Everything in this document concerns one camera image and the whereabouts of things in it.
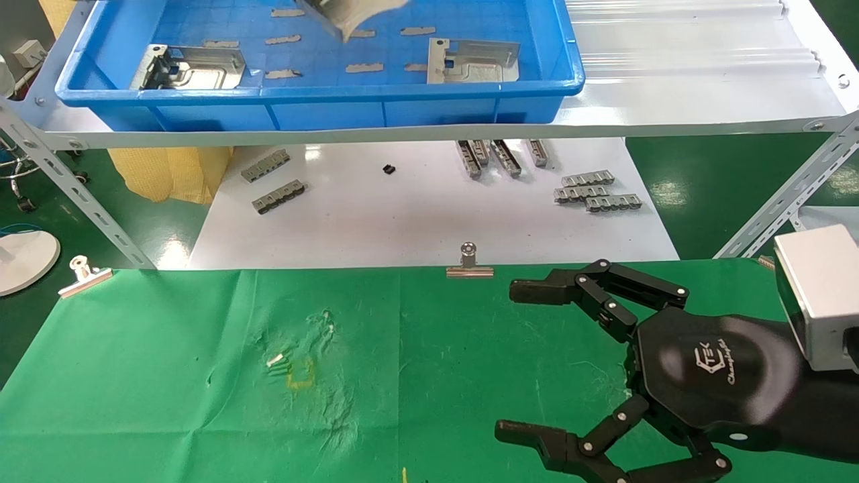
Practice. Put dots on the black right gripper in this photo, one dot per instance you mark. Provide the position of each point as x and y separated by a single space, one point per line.
711 376

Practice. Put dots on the stamped sheet metal chassis part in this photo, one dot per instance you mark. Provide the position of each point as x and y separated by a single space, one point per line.
208 70
362 13
483 67

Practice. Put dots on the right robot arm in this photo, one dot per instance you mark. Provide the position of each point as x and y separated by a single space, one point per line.
839 416

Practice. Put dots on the silver binder clip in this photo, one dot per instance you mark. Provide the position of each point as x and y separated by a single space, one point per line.
84 276
469 272

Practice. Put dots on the grey notched metal strip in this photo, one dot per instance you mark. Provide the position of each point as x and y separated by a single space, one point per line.
265 166
278 197
578 194
613 202
588 178

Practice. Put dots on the green table cloth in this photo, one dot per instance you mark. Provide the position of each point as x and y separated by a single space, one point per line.
335 349

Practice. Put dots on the small white scrap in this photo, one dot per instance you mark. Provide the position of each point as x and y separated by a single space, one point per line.
275 360

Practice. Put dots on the white corrugated shelf board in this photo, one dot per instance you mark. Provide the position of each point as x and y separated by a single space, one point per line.
671 67

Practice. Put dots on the blue plastic bin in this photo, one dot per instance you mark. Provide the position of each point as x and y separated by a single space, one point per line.
335 114

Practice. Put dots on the yellow cloth cover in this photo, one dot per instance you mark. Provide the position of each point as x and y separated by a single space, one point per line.
168 174

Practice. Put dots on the office chair wheeled base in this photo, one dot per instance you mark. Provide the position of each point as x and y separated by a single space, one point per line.
25 204

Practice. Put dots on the yellow plastic bag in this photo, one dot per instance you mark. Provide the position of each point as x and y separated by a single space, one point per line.
59 15

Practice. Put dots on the grey metal rail piece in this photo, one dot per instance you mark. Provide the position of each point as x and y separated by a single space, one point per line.
468 159
480 151
539 153
506 158

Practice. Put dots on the perforated grey steel shelf post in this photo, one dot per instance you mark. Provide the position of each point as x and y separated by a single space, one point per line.
74 191
778 206

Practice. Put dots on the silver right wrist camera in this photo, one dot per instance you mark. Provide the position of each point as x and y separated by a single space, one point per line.
829 295

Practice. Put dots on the white pedestal fan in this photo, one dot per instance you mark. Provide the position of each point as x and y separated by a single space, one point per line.
27 258

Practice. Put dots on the white wall socket box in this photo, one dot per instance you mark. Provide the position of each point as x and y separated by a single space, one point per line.
30 52

